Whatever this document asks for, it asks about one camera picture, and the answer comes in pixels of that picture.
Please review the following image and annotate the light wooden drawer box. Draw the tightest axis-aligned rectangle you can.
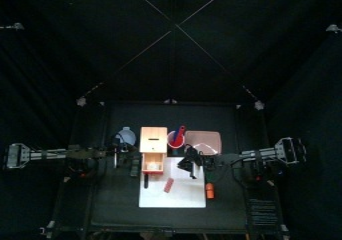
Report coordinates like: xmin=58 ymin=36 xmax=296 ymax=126
xmin=138 ymin=126 xmax=169 ymax=154

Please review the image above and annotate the wooden drawer with red front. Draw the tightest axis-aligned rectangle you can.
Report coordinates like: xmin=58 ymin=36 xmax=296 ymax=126
xmin=140 ymin=152 xmax=165 ymax=175

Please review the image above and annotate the pink plastic tray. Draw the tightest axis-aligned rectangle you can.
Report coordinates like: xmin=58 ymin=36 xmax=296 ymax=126
xmin=182 ymin=130 xmax=222 ymax=156

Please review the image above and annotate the white plastic cutting board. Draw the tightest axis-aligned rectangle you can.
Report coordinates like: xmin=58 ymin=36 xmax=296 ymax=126
xmin=137 ymin=156 xmax=208 ymax=209

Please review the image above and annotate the light blue toy pot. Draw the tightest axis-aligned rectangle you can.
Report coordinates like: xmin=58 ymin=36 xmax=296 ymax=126
xmin=113 ymin=126 xmax=137 ymax=147

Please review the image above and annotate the red toy cup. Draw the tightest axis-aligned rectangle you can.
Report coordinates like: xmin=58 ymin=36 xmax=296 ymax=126
xmin=165 ymin=130 xmax=186 ymax=150

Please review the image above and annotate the orange toy carrot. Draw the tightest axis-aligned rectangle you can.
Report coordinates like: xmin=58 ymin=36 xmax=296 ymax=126
xmin=204 ymin=182 xmax=216 ymax=200

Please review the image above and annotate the red striped toy bacon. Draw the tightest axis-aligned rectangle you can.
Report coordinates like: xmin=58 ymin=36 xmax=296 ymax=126
xmin=161 ymin=177 xmax=176 ymax=194

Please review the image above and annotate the red toy spoon blue handle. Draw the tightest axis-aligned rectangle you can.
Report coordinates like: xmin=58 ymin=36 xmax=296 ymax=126
xmin=172 ymin=125 xmax=186 ymax=147

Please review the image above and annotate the white text label sticker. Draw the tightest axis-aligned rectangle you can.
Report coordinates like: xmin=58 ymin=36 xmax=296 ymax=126
xmin=247 ymin=198 xmax=279 ymax=228

